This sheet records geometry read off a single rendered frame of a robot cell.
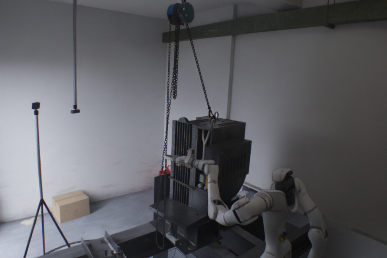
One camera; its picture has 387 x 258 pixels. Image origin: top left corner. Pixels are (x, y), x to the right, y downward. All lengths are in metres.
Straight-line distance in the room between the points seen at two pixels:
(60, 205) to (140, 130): 1.63
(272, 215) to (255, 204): 0.20
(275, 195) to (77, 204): 3.03
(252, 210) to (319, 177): 1.66
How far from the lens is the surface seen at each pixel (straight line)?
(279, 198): 1.40
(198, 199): 2.23
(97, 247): 2.29
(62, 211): 3.91
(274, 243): 1.56
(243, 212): 1.31
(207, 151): 1.94
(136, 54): 4.23
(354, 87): 2.66
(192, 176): 2.20
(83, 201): 3.97
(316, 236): 1.72
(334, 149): 2.76
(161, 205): 2.34
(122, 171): 4.42
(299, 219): 2.91
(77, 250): 2.31
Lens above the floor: 2.00
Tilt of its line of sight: 9 degrees down
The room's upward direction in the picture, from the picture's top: 3 degrees clockwise
